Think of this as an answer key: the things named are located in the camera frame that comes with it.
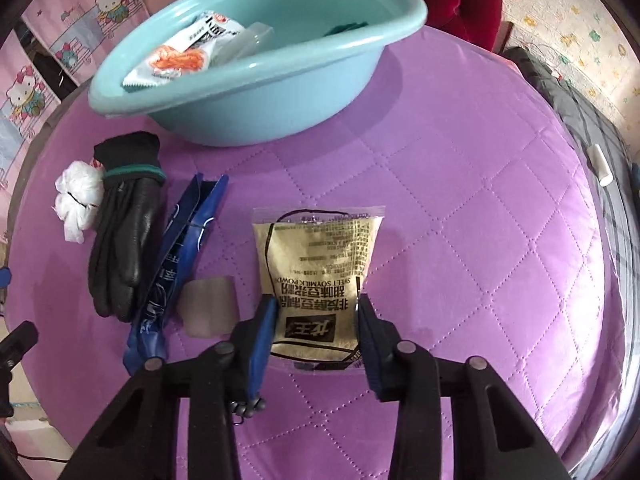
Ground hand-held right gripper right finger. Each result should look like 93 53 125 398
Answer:
356 292 573 480

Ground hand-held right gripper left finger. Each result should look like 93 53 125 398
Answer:
57 296 279 480

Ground translucent white pad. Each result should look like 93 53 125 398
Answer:
177 276 240 338

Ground beige powder packet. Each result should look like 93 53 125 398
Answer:
251 205 387 372

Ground white plastic bag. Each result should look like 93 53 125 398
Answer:
54 159 105 245

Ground black gloves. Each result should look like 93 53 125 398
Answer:
89 131 167 322

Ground navy blue packet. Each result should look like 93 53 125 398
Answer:
122 174 230 377

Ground teal plastic basin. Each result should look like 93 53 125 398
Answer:
89 0 428 148

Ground white snack packet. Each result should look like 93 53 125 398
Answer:
122 11 246 92

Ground clear zip bag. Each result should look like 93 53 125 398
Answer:
210 22 275 66

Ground pink cartoon print curtain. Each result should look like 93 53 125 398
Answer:
22 0 151 86
0 45 63 196

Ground purple quilted table cover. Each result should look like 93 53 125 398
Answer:
7 25 608 480

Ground white roll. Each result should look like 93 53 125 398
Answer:
590 144 615 188

